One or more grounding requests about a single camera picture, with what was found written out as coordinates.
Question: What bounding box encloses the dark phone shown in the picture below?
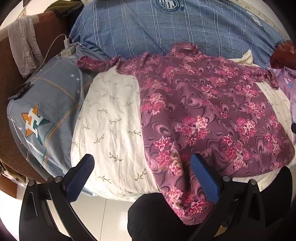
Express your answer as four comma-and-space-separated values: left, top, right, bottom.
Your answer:
8, 82, 33, 100

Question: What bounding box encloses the dark red bag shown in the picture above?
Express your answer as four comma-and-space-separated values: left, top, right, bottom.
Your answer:
269, 40, 296, 69

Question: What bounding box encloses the white leaf-print quilt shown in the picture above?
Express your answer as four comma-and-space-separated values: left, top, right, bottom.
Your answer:
70, 50, 292, 202

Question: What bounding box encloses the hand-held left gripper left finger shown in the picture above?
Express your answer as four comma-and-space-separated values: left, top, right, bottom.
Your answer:
18, 153, 97, 241

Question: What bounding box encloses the blue star-logo pillow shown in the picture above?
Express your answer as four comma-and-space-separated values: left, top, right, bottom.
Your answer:
7, 45, 111, 183

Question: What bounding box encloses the white charger plug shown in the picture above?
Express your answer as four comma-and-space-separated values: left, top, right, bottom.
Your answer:
60, 37, 77, 56

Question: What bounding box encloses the purple flower-print bedsheet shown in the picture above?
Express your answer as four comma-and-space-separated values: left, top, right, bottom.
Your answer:
268, 66, 296, 121

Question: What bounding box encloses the white charger cable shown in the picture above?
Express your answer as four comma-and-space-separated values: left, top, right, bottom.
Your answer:
43, 34, 68, 63

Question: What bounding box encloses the blue plaid quilt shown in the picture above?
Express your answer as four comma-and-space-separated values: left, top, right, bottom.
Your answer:
69, 0, 286, 67

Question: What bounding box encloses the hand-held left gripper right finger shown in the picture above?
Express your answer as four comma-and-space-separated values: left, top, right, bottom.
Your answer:
185, 153, 294, 241

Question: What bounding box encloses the grey cloth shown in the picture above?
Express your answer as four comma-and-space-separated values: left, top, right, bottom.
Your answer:
7, 17, 44, 78

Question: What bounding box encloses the purple floral shirt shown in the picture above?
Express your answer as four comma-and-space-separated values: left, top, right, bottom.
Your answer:
76, 43, 295, 225

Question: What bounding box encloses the person's leg in black pants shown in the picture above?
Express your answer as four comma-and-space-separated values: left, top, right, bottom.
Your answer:
128, 192, 192, 241

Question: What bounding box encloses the brown wooden headboard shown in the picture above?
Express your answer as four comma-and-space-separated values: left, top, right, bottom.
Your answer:
0, 10, 77, 183

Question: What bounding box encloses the olive green cloth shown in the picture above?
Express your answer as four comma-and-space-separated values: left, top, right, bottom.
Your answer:
44, 0, 85, 19

